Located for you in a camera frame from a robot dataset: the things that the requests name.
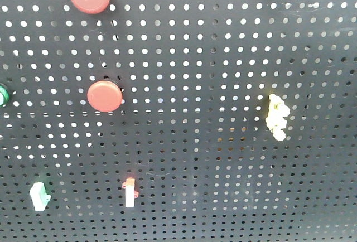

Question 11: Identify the white red toggle switch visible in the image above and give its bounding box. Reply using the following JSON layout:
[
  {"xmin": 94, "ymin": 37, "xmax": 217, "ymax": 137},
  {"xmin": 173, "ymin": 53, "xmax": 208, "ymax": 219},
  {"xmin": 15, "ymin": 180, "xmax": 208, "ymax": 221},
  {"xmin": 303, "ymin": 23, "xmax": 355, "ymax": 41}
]
[{"xmin": 122, "ymin": 177, "xmax": 139, "ymax": 207}]

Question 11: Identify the green push button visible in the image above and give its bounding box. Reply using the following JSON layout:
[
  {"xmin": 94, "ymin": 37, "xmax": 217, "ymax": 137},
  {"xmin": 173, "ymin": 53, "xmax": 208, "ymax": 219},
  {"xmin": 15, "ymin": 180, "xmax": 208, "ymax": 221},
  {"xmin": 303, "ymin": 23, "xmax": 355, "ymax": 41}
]
[{"xmin": 0, "ymin": 84, "xmax": 10, "ymax": 107}]

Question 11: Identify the white green toggle switch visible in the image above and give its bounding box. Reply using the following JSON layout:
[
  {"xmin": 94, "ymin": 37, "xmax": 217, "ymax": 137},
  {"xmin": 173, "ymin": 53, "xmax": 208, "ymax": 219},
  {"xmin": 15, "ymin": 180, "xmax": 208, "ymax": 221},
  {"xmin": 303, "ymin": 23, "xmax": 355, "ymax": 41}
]
[{"xmin": 30, "ymin": 182, "xmax": 51, "ymax": 211}]

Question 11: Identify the lower red push button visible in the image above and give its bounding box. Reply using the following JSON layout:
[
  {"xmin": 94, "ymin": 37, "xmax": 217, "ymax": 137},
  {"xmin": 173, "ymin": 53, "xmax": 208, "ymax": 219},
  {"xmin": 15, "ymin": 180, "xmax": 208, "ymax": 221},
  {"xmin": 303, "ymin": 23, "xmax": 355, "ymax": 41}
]
[{"xmin": 87, "ymin": 80, "xmax": 123, "ymax": 112}]

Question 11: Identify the black perforated pegboard panel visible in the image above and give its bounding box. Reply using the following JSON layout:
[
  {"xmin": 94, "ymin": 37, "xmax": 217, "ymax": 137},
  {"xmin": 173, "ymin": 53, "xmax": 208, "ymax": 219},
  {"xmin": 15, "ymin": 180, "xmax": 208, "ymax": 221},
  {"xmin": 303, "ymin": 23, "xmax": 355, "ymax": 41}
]
[{"xmin": 1, "ymin": 0, "xmax": 356, "ymax": 241}]

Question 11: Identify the yellow lever switch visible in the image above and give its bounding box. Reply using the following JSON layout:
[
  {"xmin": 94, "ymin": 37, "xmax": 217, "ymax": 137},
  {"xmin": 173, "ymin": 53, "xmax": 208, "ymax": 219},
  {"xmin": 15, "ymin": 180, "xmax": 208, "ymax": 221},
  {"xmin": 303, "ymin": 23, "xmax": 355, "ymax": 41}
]
[{"xmin": 266, "ymin": 93, "xmax": 291, "ymax": 142}]

